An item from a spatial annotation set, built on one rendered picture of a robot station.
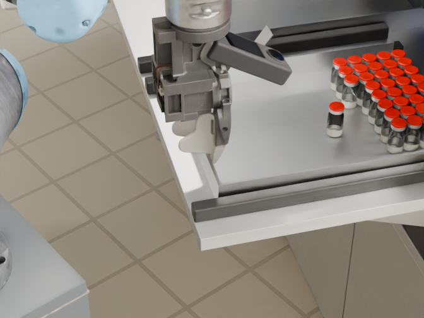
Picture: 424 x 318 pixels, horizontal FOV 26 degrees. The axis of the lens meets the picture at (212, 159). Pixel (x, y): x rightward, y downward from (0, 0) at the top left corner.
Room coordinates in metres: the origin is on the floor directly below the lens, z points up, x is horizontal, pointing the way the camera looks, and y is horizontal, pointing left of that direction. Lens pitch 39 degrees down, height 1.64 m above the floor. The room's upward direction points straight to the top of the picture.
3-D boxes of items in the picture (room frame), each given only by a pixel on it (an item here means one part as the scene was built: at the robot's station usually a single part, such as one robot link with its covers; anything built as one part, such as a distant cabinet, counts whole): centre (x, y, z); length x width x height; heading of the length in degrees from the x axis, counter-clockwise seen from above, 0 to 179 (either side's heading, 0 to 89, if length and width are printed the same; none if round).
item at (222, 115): (0.89, -0.01, 1.00); 0.05 x 0.02 x 0.09; 15
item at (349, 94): (1.07, -0.19, 0.90); 0.02 x 0.02 x 0.05
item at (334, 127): (1.00, -0.17, 0.90); 0.02 x 0.02 x 0.04
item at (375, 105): (1.04, -0.23, 0.90); 0.18 x 0.02 x 0.05; 14
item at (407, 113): (1.05, -0.25, 0.90); 0.18 x 0.02 x 0.05; 14
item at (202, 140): (0.89, 0.01, 0.95); 0.06 x 0.03 x 0.09; 105
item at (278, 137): (1.02, -0.14, 0.90); 0.34 x 0.26 x 0.04; 104
